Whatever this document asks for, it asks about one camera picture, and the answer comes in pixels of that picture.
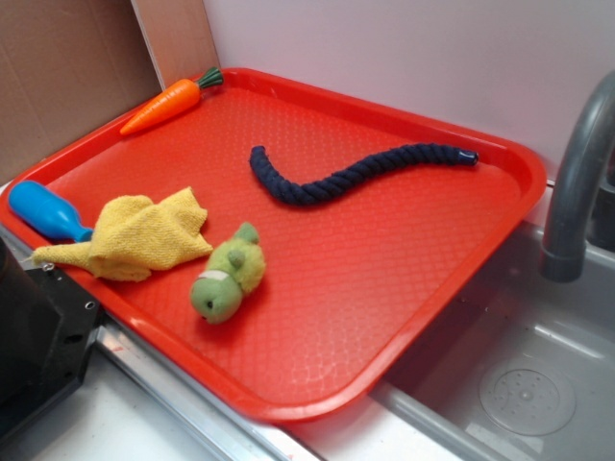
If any green plush animal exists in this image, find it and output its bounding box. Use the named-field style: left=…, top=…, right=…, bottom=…
left=189, top=222, right=266, bottom=325

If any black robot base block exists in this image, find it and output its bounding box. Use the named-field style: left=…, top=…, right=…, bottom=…
left=1, top=243, right=102, bottom=443

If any red plastic tray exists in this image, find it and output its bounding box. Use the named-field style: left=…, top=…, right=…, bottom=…
left=21, top=69, right=547, bottom=424

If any yellow cloth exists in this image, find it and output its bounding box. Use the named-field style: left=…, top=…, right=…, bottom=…
left=31, top=187, right=213, bottom=282

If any orange toy carrot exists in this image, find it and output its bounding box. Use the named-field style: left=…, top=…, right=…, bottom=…
left=120, top=67, right=224, bottom=135

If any grey sink basin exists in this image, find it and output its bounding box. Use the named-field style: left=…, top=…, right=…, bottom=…
left=373, top=225, right=614, bottom=460

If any blue toy bottle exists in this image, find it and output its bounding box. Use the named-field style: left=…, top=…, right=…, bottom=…
left=8, top=181, right=93, bottom=243

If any brown cardboard panel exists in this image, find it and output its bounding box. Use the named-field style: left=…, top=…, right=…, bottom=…
left=0, top=0, right=164, bottom=186

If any grey faucet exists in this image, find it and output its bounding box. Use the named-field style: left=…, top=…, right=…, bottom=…
left=539, top=72, right=614, bottom=282

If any dark blue rope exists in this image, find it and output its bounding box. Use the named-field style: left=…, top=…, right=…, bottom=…
left=248, top=142, right=480, bottom=207

